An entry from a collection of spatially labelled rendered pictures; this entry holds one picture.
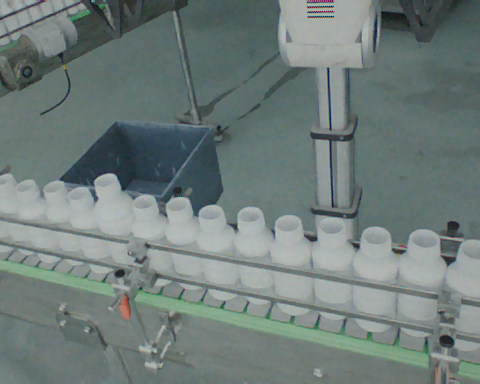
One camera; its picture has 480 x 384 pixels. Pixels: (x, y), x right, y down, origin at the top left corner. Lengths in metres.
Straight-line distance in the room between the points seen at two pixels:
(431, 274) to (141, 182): 1.09
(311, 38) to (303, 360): 0.69
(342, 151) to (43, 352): 1.46
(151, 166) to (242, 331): 0.83
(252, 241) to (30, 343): 1.68
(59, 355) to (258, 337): 1.47
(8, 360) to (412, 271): 1.86
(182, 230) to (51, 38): 1.52
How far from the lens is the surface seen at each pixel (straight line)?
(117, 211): 0.86
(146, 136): 1.55
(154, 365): 0.97
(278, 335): 0.86
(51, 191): 0.97
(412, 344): 0.83
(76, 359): 2.22
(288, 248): 0.76
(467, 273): 0.74
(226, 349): 0.94
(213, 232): 0.79
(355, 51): 1.22
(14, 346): 2.39
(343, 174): 1.44
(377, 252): 0.73
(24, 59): 2.23
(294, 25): 1.22
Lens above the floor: 1.66
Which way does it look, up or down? 33 degrees down
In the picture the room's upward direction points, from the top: 11 degrees counter-clockwise
